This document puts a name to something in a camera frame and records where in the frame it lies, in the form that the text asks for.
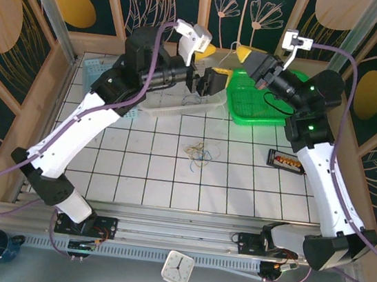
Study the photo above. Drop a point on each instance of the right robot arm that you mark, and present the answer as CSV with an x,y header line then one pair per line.
x,y
322,179

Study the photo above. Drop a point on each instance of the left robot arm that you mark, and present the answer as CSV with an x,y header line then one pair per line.
x,y
71,132

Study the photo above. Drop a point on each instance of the green plastic basket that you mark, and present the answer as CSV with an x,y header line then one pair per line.
x,y
249,103

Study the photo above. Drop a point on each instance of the light blue plastic basket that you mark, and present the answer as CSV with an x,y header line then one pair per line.
x,y
94,66

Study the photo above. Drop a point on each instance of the white plastic basket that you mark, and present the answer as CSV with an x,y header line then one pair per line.
x,y
178,110

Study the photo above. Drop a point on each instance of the small controller board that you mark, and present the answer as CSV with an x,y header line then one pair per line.
x,y
82,247
276,269

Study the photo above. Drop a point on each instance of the white square alarm clock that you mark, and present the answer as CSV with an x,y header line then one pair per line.
x,y
177,268

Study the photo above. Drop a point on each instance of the aluminium frame post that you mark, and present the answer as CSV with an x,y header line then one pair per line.
x,y
52,15
347,43

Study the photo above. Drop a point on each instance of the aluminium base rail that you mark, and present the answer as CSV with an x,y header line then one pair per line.
x,y
176,233

